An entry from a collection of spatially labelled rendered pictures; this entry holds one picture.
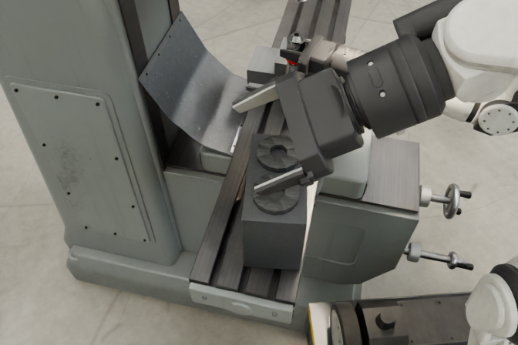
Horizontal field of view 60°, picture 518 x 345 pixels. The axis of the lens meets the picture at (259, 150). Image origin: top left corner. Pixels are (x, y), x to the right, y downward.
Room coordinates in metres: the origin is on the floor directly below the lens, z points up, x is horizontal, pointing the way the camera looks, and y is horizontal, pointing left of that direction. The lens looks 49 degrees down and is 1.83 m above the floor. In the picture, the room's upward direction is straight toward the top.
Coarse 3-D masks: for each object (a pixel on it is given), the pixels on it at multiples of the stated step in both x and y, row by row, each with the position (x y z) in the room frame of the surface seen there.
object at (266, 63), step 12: (264, 48) 1.12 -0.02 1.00; (252, 60) 1.06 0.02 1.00; (264, 60) 1.06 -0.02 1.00; (276, 60) 1.01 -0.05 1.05; (252, 72) 1.01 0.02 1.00; (264, 72) 1.01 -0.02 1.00; (276, 72) 1.00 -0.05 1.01; (288, 72) 1.00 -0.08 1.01; (300, 72) 1.00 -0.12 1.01; (252, 84) 1.01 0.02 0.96; (264, 84) 1.01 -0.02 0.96
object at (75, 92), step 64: (0, 0) 0.90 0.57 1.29; (64, 0) 0.87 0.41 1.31; (128, 0) 0.91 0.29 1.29; (0, 64) 0.92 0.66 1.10; (64, 64) 0.88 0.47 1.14; (128, 64) 0.86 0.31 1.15; (64, 128) 0.88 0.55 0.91; (128, 128) 0.85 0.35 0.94; (64, 192) 0.90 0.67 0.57; (128, 192) 0.84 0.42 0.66; (128, 256) 0.85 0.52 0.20
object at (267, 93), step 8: (272, 80) 0.40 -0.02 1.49; (264, 88) 0.38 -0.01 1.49; (272, 88) 0.38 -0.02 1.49; (248, 96) 0.38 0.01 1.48; (256, 96) 0.38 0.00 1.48; (264, 96) 0.39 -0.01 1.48; (272, 96) 0.39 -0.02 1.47; (232, 104) 0.38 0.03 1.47; (240, 104) 0.38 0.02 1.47; (248, 104) 0.38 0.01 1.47; (256, 104) 0.39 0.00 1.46; (240, 112) 0.39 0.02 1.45
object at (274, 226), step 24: (264, 144) 0.61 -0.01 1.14; (288, 144) 0.61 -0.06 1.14; (264, 168) 0.56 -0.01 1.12; (288, 168) 0.56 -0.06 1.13; (288, 192) 0.49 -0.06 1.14; (264, 216) 0.45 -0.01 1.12; (288, 216) 0.45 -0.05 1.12; (264, 240) 0.44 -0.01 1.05; (288, 240) 0.43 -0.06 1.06; (264, 264) 0.44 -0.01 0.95; (288, 264) 0.43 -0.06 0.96
